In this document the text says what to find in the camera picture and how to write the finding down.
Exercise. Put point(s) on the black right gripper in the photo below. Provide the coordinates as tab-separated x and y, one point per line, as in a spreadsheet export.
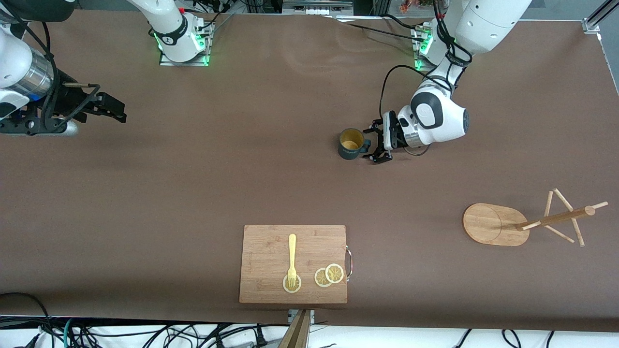
67	100

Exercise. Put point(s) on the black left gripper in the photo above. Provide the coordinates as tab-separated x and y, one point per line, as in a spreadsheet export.
395	137

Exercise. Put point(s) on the teal cup yellow inside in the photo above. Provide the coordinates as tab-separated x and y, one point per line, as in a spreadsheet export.
348	153

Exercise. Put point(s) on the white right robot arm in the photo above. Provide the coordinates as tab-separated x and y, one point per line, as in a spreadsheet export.
169	29

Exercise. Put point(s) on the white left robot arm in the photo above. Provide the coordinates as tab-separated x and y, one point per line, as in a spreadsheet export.
445	118

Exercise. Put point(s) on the wooden cup rack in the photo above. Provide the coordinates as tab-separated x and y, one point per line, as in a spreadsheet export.
488	224

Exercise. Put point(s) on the lemon slice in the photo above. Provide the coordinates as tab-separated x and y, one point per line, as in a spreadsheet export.
298	285
334	273
319	279

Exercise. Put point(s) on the yellow plastic fork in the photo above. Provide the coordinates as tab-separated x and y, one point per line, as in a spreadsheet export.
292	251

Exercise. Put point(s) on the white power strip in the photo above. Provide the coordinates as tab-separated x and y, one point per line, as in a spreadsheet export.
316	8

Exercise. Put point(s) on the wooden cutting board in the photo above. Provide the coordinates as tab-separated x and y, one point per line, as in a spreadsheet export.
266	251

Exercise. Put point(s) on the brown wooden stand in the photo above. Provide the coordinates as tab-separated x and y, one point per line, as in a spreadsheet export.
297	336

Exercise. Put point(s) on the black power plug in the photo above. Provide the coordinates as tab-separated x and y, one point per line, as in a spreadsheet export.
261	337

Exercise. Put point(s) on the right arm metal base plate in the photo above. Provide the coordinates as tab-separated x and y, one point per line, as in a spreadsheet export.
169	62

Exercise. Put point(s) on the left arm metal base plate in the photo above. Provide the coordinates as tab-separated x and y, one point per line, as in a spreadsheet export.
420	62

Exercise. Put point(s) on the small metal bracket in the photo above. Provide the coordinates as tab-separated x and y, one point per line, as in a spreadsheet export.
291	315

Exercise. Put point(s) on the aluminium frame profile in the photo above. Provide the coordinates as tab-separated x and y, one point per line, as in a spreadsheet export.
596	21

